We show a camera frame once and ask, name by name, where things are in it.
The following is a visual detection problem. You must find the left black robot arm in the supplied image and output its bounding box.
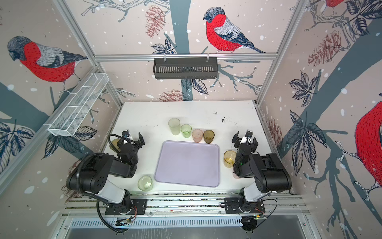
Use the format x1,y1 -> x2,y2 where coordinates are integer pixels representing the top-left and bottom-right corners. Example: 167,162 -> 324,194
66,130 -> 147,216

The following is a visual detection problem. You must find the black hanging wire basket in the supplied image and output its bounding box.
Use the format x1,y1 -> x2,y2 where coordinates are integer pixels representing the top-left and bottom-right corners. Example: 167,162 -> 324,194
153,57 -> 218,80

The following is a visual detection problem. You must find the lavender plastic tray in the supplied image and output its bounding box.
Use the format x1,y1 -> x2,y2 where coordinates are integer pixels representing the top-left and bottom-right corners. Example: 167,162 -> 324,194
154,140 -> 220,188

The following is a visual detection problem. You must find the tall pale green glass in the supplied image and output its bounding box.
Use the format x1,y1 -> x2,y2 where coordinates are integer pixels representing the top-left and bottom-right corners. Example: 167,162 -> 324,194
168,118 -> 181,135

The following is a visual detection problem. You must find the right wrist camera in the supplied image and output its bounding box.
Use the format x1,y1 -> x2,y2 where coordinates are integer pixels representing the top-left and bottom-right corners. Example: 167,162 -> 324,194
241,135 -> 251,144

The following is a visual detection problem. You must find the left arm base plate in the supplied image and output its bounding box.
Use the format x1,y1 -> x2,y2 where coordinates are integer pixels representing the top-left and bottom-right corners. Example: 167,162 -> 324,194
105,199 -> 148,216

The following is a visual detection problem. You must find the pale green short glass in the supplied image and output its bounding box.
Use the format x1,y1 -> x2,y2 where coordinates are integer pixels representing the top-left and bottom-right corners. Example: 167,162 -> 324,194
137,175 -> 153,192

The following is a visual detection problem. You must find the pink faceted glass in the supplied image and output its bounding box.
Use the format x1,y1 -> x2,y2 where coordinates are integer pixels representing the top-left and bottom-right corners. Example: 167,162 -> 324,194
232,172 -> 240,179

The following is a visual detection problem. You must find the white mesh wall shelf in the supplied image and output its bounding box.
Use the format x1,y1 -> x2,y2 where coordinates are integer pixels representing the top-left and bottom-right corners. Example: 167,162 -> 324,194
48,73 -> 109,136

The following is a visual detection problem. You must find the small bright green glass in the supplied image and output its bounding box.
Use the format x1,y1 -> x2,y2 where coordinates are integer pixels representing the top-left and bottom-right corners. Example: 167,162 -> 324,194
181,124 -> 192,138

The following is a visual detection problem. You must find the pale pink textured glass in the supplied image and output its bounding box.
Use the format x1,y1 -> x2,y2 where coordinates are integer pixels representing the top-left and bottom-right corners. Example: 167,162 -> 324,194
192,129 -> 204,143

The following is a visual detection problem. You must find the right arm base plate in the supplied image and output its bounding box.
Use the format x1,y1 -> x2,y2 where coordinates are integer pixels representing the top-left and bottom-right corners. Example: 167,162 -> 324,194
219,197 -> 265,214

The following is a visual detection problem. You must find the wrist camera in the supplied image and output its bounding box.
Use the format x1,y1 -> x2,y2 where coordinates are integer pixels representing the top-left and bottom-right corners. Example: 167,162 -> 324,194
241,135 -> 251,144
122,130 -> 132,141

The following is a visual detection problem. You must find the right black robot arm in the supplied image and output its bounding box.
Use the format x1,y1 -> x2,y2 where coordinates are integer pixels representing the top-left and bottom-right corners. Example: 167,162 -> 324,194
232,130 -> 292,213

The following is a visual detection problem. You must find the yellow faceted glass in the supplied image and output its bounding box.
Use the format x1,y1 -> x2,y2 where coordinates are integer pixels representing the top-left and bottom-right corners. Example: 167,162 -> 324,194
223,150 -> 236,168

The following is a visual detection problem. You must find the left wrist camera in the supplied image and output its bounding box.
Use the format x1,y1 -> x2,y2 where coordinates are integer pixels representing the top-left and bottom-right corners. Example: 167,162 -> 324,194
122,130 -> 132,141

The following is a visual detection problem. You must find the dark amber textured glass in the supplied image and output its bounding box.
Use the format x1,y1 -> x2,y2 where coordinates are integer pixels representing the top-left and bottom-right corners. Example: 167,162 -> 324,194
203,129 -> 215,143

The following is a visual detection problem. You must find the olive amber textured glass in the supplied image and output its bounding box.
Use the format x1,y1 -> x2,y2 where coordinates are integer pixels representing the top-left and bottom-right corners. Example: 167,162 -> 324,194
109,138 -> 120,153

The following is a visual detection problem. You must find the aluminium front rail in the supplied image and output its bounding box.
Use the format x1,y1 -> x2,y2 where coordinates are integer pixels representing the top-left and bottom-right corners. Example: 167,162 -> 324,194
61,192 -> 310,217

